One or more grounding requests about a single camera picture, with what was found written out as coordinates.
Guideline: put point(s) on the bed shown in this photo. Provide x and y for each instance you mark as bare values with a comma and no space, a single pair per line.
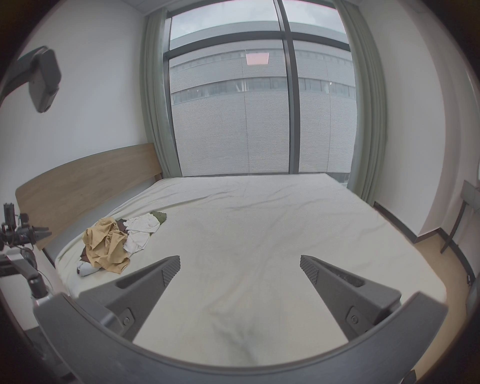
243,225

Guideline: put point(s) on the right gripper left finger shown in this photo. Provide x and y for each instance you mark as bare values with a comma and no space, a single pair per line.
142,288

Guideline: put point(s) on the olive green garment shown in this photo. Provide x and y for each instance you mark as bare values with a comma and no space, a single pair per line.
159,217

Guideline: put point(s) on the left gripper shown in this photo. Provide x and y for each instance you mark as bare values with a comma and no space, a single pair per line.
17,234

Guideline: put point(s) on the brown garment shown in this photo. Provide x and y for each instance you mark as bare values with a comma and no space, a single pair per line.
120,225

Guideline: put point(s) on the window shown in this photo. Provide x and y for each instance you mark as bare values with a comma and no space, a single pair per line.
225,112

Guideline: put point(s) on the tan shorts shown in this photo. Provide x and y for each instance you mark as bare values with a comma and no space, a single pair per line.
108,243

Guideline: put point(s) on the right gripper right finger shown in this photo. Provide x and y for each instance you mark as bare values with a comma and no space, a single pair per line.
337,288

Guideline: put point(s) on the grey-green curtain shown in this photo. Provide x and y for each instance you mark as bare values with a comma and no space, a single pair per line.
155,93
369,112

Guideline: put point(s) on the small white garment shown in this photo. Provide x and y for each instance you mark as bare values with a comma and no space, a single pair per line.
87,269

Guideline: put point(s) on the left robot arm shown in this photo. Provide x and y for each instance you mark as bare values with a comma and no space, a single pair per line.
35,285

